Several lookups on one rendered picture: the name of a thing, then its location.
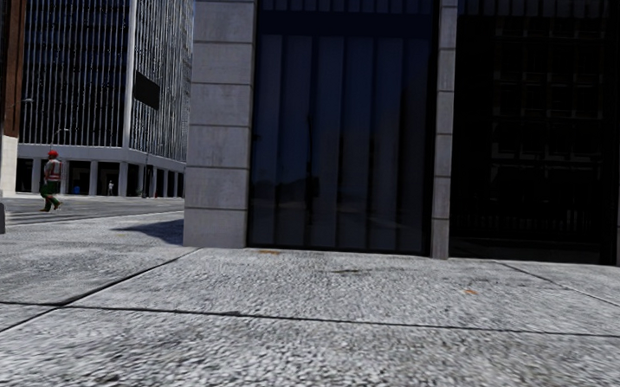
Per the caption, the grey stone building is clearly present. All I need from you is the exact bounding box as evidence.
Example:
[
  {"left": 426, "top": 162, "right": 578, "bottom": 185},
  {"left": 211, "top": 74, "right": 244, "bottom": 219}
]
[{"left": 182, "top": 0, "right": 620, "bottom": 268}]

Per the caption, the grey street lamp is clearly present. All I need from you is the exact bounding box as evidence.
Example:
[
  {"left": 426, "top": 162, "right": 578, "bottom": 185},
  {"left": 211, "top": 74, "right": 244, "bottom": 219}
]
[{"left": 48, "top": 126, "right": 70, "bottom": 155}]

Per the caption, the glass tower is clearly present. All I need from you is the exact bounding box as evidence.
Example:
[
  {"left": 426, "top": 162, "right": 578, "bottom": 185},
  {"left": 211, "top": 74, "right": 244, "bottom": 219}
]
[{"left": 15, "top": 0, "right": 196, "bottom": 201}]

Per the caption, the red brick building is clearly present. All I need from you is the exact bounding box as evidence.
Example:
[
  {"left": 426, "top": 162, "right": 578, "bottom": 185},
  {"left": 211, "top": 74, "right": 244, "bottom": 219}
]
[{"left": 0, "top": 0, "right": 28, "bottom": 198}]

